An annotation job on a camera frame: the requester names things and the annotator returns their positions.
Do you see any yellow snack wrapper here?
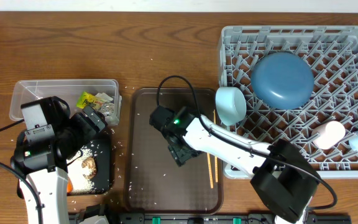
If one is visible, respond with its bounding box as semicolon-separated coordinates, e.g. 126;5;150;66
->
76;91;115;116

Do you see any white tissue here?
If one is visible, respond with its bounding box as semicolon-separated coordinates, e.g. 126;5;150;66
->
96;93;114;104

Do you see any wooden chopstick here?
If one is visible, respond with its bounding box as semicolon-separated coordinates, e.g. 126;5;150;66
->
213;110;219;183
206;153;214;189

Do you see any orange carrot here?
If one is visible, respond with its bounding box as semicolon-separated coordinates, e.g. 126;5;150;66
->
67;180;73;194

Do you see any light blue rice bowl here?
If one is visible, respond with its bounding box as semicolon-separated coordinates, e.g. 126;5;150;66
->
215;86;247;126

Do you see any blue plate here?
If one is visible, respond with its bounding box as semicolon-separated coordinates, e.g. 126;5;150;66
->
251;52;314;110

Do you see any pink cup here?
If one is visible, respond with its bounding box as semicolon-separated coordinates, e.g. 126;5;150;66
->
312;121;346;150

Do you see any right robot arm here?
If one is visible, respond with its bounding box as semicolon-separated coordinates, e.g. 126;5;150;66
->
149;106;319;223

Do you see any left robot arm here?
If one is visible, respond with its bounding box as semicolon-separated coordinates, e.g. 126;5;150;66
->
11;96;107;223

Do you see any grey dishwasher rack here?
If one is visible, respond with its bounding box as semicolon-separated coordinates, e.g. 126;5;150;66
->
218;26;358;179

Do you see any black tray bin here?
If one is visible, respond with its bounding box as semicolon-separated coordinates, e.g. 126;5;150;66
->
67;133;112;196

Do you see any clear plastic bin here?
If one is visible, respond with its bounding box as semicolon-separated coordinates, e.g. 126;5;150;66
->
9;79;122;126

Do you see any brown food clump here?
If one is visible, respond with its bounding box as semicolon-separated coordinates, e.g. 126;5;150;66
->
81;157;97;180

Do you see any white rice pile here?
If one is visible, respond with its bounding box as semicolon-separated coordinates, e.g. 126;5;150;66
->
67;147;96;195

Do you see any brown serving tray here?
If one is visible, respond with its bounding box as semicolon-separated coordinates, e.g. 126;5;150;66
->
124;88;223;214

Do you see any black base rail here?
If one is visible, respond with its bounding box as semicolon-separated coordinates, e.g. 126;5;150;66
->
108;213;352;224

